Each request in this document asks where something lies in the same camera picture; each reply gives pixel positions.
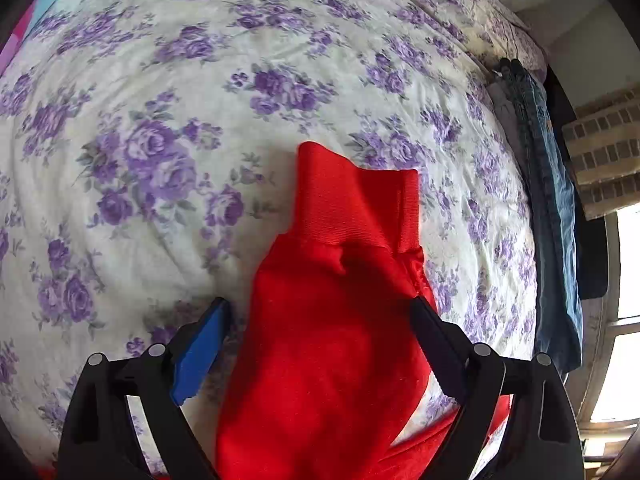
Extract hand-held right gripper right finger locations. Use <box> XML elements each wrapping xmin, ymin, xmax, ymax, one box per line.
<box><xmin>409</xmin><ymin>295</ymin><xmax>586</xmax><ymax>480</ymax></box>

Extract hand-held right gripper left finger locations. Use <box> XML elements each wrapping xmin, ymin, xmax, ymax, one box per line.
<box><xmin>56</xmin><ymin>297</ymin><xmax>232</xmax><ymax>480</ymax></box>

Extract blue jeans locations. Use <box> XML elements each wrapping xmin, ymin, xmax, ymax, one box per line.
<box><xmin>500</xmin><ymin>57</ymin><xmax>585</xmax><ymax>375</ymax></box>

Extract dark cloth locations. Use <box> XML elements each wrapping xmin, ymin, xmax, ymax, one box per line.
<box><xmin>546</xmin><ymin>62</ymin><xmax>610</xmax><ymax>301</ymax></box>

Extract beige checkered cloth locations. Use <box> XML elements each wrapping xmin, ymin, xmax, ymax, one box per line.
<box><xmin>561</xmin><ymin>87</ymin><xmax>640</xmax><ymax>221</ymax></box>

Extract purple floral bed sheet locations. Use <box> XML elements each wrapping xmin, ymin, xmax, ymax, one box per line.
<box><xmin>0</xmin><ymin>0</ymin><xmax>551</xmax><ymax>471</ymax></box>

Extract pink and blue blanket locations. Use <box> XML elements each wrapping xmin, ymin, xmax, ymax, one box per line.
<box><xmin>0</xmin><ymin>0</ymin><xmax>86</xmax><ymax>81</ymax></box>

